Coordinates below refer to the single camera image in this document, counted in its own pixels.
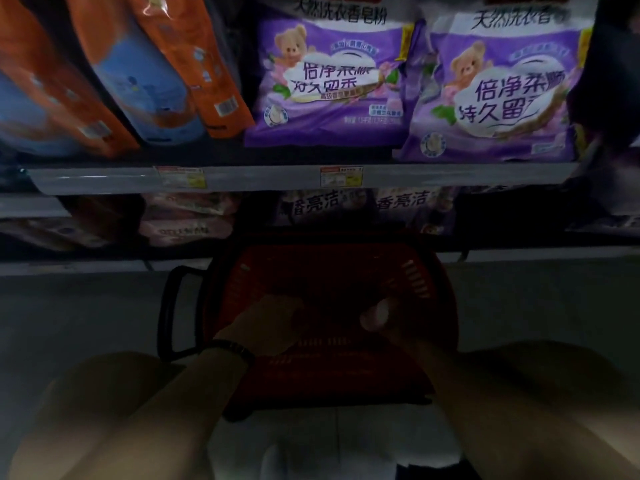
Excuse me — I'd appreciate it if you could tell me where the black wristband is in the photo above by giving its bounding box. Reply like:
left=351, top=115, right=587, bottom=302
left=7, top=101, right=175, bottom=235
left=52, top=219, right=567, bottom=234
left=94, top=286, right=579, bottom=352
left=202, top=339, right=257, bottom=368

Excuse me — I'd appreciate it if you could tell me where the white shirt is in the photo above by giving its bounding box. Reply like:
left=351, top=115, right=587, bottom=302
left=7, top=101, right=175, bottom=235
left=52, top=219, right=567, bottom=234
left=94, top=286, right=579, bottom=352
left=207, top=407, right=463, bottom=480

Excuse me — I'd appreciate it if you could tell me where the purple detergent packet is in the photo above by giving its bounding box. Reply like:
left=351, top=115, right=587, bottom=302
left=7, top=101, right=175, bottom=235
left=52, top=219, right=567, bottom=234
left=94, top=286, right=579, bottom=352
left=272, top=189, right=373, bottom=228
left=372, top=187, right=458, bottom=235

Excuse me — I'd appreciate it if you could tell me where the pink soft packet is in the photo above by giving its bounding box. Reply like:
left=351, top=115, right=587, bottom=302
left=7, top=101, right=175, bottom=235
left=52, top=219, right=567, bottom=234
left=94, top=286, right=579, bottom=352
left=137, top=218, right=236, bottom=247
left=142, top=192, right=241, bottom=219

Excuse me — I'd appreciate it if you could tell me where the purple bear detergent bag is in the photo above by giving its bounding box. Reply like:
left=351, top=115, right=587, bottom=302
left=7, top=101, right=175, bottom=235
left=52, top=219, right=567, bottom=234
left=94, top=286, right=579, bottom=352
left=244, top=0, right=418, bottom=149
left=397, top=0, right=596, bottom=164

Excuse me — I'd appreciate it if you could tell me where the person's right leg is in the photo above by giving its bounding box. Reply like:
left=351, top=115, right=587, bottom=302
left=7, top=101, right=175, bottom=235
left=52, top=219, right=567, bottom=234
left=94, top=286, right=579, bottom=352
left=450, top=339, right=640, bottom=480

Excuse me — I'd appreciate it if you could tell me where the person's right forearm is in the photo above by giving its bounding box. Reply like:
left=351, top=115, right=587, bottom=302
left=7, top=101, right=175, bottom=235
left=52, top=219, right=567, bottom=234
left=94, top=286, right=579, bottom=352
left=410, top=340, right=640, bottom=480

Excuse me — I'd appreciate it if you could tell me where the person's left hand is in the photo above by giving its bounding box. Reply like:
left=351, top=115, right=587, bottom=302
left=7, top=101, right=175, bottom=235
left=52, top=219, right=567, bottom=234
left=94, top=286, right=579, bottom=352
left=215, top=294, right=307, bottom=358

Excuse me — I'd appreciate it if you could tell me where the grey shelf edge rail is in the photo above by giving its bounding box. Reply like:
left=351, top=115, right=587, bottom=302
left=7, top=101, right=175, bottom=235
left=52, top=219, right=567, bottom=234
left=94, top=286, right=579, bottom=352
left=22, top=162, right=583, bottom=196

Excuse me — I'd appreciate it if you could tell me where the dark detergent bag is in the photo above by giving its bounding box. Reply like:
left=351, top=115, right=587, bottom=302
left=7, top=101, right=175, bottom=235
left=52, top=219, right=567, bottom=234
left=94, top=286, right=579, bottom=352
left=570, top=0, right=640, bottom=150

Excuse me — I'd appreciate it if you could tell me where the person's left forearm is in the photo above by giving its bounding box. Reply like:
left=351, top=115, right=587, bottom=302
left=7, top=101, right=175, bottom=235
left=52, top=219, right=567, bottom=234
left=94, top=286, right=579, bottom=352
left=62, top=345, right=251, bottom=480

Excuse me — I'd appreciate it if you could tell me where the orange and blue detergent bag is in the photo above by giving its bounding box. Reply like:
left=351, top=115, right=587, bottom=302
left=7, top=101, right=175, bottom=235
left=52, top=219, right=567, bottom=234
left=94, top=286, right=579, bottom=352
left=0, top=0, right=141, bottom=159
left=65, top=0, right=208, bottom=147
left=127, top=0, right=256, bottom=140

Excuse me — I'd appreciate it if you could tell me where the shelf price label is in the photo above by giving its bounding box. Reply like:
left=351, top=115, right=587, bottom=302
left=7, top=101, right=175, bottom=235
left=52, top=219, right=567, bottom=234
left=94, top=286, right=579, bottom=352
left=320, top=166, right=365, bottom=188
left=155, top=166, right=208, bottom=190

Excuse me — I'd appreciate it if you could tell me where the person's right hand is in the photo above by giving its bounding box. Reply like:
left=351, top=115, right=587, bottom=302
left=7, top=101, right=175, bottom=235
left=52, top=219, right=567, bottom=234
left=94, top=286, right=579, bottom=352
left=359, top=297, right=432, bottom=353

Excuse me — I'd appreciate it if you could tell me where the red plastic shopping basket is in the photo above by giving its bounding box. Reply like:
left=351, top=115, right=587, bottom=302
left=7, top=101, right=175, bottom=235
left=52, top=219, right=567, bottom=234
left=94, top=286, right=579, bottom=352
left=197, top=235, right=460, bottom=423

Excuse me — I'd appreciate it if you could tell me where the black basket handle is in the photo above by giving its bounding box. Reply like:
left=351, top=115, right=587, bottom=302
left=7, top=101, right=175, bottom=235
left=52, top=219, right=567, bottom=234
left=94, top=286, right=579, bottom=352
left=156, top=265, right=213, bottom=363

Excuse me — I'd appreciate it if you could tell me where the person's leg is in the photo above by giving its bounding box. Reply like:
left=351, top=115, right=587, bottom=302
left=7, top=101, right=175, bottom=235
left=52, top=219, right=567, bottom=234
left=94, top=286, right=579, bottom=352
left=7, top=351, right=213, bottom=480
left=450, top=339, right=640, bottom=480

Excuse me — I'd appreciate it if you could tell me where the person's left leg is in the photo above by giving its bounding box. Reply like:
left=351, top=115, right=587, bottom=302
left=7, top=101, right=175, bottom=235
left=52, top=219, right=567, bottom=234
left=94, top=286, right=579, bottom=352
left=7, top=351, right=213, bottom=480

